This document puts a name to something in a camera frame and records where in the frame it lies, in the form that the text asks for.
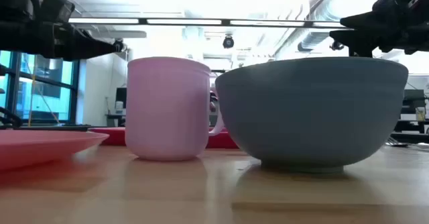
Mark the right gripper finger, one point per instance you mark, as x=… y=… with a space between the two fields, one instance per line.
x=360 y=39
x=368 y=20

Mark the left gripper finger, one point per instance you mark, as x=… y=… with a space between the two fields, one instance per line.
x=87 y=51
x=87 y=39

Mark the red plastic tray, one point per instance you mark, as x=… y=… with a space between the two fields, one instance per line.
x=110 y=137

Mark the blue plastic bowl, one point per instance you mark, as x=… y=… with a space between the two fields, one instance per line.
x=311 y=116

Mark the pink plastic mug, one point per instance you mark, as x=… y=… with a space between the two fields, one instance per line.
x=167 y=110

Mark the black computer monitor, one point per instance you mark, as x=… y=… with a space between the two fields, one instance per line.
x=414 y=98
x=121 y=96

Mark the dark framed window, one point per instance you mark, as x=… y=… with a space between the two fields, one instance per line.
x=50 y=100

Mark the white container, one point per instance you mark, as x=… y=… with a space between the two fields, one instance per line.
x=119 y=107

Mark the yellow cup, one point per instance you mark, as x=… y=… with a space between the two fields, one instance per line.
x=420 y=114

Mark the black ceiling camera cluster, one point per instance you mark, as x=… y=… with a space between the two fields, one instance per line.
x=336 y=45

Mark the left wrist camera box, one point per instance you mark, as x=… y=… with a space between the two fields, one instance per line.
x=33 y=2

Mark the black overhead camera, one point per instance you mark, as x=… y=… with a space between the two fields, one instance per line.
x=228 y=42

